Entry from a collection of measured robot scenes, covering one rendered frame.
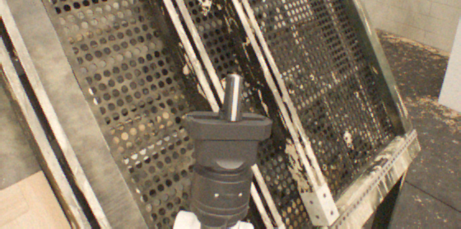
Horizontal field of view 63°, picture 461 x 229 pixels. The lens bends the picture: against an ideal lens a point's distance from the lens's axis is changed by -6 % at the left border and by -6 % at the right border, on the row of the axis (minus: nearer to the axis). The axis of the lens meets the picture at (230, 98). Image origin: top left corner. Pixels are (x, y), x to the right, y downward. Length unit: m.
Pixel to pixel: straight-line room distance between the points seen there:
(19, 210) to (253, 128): 0.53
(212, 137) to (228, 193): 0.08
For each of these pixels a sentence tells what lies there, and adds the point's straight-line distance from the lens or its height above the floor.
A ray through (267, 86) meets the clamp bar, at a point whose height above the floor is 1.33.
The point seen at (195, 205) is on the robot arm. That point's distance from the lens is 0.59.
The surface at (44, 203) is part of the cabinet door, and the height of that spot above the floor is 1.31.
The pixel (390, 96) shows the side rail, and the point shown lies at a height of 1.06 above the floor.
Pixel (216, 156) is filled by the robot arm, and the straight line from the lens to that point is 0.56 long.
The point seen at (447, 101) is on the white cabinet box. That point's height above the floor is 0.05.
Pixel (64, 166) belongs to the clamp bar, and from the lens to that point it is 0.90.
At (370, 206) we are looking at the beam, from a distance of 1.58.
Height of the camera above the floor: 1.89
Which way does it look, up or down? 29 degrees down
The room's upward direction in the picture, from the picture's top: straight up
